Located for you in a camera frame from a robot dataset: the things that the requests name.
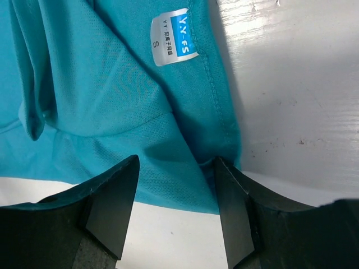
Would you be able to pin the dark teal t shirt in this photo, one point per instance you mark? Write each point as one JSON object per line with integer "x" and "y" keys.
{"x": 80, "y": 92}

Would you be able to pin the white size label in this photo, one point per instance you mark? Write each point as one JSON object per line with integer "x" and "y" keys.
{"x": 170, "y": 37}

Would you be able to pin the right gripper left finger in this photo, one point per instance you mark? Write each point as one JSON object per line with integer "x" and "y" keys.
{"x": 82, "y": 227}

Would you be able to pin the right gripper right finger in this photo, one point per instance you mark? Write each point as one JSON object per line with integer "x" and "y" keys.
{"x": 263, "y": 229}

